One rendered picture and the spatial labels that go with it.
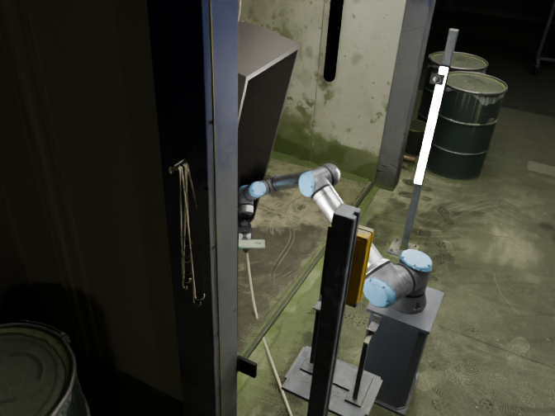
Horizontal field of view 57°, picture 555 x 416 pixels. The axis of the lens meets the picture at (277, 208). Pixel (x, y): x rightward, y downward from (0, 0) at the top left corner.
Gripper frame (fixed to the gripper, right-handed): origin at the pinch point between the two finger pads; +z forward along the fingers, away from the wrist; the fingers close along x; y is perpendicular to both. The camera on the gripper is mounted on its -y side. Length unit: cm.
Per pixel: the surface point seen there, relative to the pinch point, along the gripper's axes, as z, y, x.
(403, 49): -168, 55, -116
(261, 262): -2, 67, -9
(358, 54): -174, 73, -84
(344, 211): 24, -165, -35
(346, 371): 66, -90, -45
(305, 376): 68, -91, -29
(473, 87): -167, 109, -192
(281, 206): -57, 115, -23
